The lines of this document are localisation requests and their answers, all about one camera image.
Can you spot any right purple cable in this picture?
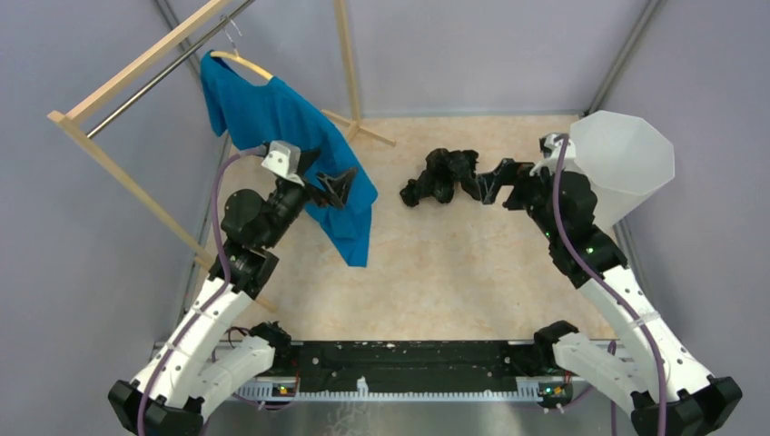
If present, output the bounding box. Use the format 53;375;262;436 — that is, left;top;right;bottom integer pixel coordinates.
551;134;669;436

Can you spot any wooden clothes rack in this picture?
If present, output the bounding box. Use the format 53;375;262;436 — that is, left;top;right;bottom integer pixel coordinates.
47;0;398;314

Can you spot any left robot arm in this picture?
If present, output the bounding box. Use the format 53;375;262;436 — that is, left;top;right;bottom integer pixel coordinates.
108;141;359;435

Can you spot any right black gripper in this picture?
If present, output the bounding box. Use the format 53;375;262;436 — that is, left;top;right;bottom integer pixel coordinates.
475;158;564;242

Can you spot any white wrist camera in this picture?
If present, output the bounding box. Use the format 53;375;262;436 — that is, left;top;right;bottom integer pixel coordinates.
529;133;577;176
261;140;304;186

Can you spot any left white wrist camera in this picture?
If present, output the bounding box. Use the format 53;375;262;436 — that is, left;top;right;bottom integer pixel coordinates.
261;140;304;186

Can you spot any black trash bag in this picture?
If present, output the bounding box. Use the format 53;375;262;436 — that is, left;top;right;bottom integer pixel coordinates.
400;148;481;207

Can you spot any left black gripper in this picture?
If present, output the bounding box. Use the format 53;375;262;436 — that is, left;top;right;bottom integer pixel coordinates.
262;148;359;249

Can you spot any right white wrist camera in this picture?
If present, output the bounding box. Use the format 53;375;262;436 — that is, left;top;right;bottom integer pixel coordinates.
529;133;577;176

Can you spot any white plastic trash bin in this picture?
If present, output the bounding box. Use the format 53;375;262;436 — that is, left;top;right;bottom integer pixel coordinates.
569;111;676;230

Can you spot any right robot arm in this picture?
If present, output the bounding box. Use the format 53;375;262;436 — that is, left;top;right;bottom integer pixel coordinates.
475;159;743;435

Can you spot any wooden clothes hanger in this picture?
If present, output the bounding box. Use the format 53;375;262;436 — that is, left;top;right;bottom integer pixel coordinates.
209;15;274;82

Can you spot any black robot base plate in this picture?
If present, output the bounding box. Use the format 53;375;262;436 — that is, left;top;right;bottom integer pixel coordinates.
150;340;615;413

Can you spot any blue t-shirt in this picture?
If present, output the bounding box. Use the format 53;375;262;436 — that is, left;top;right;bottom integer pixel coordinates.
200;52;378;267

